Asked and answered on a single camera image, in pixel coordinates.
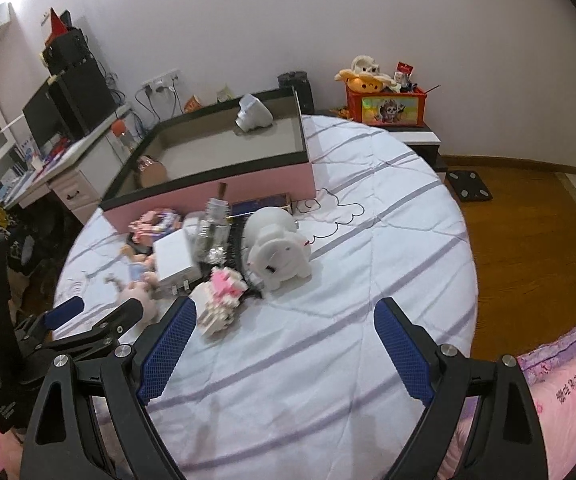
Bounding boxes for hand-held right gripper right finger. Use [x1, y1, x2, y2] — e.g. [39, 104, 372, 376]
[373, 297, 551, 480]

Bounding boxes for white striped quilt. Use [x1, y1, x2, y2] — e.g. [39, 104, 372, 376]
[52, 114, 479, 480]

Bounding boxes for white plastic cup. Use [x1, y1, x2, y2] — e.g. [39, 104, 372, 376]
[235, 94, 273, 133]

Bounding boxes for white piggy bank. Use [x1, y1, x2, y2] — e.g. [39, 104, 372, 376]
[244, 206, 313, 292]

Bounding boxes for pink printed blanket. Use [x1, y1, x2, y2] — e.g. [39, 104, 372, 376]
[438, 307, 576, 480]

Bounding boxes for white desk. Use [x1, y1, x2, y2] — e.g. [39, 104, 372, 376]
[0, 105, 138, 226]

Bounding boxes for white wall power strip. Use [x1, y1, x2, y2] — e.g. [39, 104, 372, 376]
[141, 69, 183, 92]

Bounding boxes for copper cup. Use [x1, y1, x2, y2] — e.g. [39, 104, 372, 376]
[135, 155, 169, 188]

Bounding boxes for black monitor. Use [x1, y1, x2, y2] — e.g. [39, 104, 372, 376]
[22, 82, 68, 151]

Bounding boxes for black comb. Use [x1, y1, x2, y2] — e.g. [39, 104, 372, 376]
[225, 220, 263, 301]

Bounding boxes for blue and gold box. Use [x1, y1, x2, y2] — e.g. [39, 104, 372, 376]
[230, 192, 293, 218]

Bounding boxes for pink storage box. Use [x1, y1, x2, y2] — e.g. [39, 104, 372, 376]
[100, 85, 316, 235]

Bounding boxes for black power cables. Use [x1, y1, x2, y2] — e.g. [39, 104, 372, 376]
[132, 82, 179, 126]

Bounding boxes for white nightstand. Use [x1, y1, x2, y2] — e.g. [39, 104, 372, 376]
[383, 125, 441, 171]

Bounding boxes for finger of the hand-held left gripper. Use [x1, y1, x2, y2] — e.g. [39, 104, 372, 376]
[15, 296, 85, 351]
[50, 298, 145, 363]

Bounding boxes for black bathroom scale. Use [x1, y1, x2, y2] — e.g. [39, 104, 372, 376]
[444, 169, 494, 203]

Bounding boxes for black box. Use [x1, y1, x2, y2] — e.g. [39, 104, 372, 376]
[42, 27, 91, 75]

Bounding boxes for baby doll figure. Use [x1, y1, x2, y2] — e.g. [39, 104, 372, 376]
[105, 242, 161, 323]

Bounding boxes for yellow plush toy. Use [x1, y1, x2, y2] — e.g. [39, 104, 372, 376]
[334, 70, 393, 93]

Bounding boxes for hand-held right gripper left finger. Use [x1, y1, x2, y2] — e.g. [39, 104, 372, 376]
[20, 296, 199, 480]

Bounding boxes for black speaker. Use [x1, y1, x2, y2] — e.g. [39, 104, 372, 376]
[278, 70, 315, 115]

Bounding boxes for red paper item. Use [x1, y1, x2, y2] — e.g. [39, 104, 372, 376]
[45, 8, 68, 43]

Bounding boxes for white charger adapter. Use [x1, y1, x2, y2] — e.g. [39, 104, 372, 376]
[153, 230, 203, 293]

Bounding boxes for red toy bin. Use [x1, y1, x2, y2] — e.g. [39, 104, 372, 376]
[345, 82, 427, 128]

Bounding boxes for white and pink block toy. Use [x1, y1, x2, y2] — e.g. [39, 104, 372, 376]
[188, 266, 249, 341]

